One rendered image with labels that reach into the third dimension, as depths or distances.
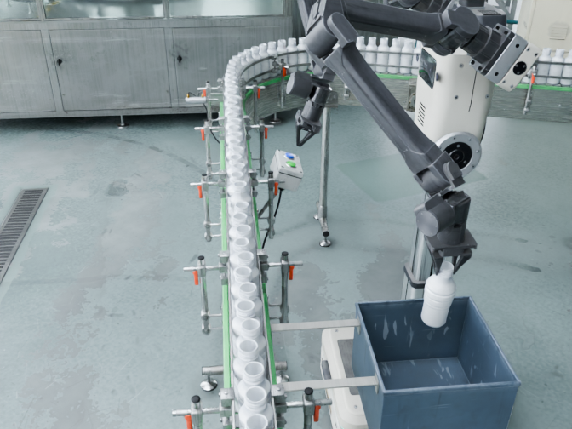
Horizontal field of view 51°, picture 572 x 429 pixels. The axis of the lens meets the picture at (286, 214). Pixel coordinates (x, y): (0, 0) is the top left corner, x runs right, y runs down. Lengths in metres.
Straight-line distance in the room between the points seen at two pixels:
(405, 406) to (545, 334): 1.82
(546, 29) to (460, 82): 3.80
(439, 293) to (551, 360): 1.67
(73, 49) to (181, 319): 2.65
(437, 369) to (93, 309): 1.93
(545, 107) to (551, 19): 2.30
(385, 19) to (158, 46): 3.63
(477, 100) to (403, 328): 0.67
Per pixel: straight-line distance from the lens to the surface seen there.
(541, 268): 3.65
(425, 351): 1.78
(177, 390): 2.71
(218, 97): 2.63
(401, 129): 1.29
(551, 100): 3.30
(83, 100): 5.15
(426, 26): 1.49
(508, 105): 3.28
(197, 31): 4.88
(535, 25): 5.53
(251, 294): 1.29
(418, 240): 2.10
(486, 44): 1.60
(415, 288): 2.17
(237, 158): 1.88
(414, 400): 1.43
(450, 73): 1.76
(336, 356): 2.46
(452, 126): 1.83
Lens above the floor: 1.95
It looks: 31 degrees down
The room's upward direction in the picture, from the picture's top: straight up
